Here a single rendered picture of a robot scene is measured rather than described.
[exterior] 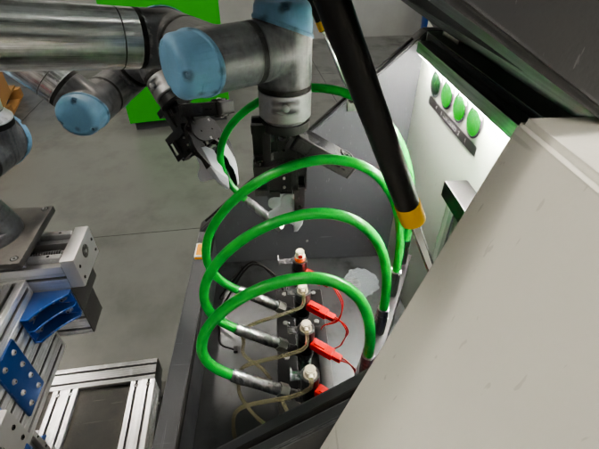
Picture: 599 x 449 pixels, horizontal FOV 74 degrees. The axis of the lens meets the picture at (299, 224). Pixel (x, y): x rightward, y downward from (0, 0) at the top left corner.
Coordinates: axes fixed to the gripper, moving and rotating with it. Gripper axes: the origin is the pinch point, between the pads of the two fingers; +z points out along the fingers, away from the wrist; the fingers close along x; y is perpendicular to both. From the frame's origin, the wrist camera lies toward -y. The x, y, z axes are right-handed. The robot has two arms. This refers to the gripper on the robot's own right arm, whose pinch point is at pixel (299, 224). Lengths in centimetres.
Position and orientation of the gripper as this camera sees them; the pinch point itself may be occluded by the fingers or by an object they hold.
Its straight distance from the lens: 70.5
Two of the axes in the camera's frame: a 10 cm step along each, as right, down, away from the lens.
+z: 0.0, 7.9, 6.2
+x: 0.6, 6.2, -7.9
